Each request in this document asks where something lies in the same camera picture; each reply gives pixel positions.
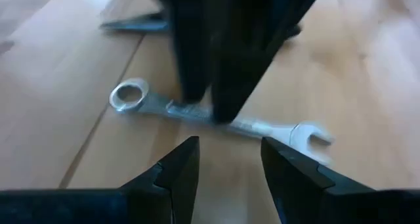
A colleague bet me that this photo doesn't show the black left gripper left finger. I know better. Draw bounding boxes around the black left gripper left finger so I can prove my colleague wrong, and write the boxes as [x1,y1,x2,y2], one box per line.
[0,135,200,224]

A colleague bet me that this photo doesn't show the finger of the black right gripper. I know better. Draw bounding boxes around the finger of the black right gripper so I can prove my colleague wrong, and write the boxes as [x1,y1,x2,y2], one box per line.
[211,0,326,123]
[149,0,217,103]

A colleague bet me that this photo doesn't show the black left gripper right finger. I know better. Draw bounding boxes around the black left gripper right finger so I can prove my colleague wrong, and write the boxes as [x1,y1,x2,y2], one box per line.
[261,137,420,224]

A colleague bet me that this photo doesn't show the black handled needle-nose pliers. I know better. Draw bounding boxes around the black handled needle-nose pliers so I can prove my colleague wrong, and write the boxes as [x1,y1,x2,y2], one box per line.
[99,11,170,34]

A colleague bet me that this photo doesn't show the chrome combination wrench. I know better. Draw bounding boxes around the chrome combination wrench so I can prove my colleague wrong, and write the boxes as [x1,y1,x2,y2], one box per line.
[108,78,334,166]

